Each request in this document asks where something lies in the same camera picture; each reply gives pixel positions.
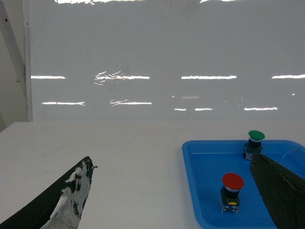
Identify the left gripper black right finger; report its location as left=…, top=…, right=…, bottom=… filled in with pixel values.
left=250, top=154, right=305, bottom=229

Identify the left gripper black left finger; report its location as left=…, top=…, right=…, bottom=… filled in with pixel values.
left=0, top=156, right=96, bottom=229

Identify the red mushroom push button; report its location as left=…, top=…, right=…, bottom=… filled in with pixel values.
left=219, top=172, right=244, bottom=213

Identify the blue plastic tray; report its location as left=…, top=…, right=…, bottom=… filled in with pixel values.
left=182, top=140, right=305, bottom=229

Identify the green mushroom push button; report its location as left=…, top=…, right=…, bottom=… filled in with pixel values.
left=243, top=130, right=265, bottom=161

